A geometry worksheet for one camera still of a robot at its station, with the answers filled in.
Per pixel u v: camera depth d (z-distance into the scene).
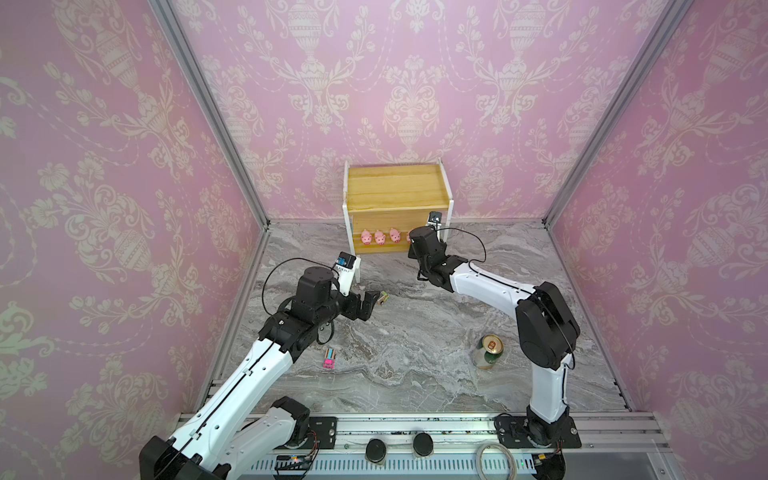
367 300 0.67
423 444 0.65
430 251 0.71
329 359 0.84
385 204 0.80
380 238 0.92
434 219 0.79
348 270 0.64
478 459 0.70
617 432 0.76
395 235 0.92
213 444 0.40
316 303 0.55
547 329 0.50
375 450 0.64
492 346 0.78
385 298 0.97
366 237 0.92
